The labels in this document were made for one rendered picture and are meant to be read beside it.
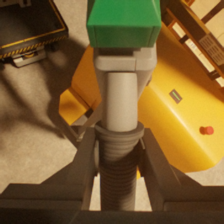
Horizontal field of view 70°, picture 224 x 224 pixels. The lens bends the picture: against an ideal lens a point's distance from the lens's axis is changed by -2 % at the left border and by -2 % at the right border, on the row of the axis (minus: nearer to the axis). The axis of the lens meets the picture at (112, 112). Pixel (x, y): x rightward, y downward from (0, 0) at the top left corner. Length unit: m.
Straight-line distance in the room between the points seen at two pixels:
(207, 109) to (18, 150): 1.35
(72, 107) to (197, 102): 0.77
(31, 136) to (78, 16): 1.29
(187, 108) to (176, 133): 0.12
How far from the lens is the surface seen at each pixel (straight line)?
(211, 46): 0.90
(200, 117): 0.84
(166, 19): 1.01
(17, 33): 1.47
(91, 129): 0.15
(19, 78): 1.65
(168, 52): 0.86
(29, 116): 1.53
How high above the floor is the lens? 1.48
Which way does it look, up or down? 70 degrees down
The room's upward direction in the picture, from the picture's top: 52 degrees clockwise
